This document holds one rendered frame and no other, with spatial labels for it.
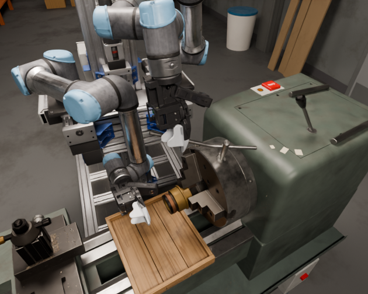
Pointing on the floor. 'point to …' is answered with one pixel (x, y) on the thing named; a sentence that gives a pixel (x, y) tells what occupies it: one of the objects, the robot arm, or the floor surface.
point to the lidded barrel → (240, 27)
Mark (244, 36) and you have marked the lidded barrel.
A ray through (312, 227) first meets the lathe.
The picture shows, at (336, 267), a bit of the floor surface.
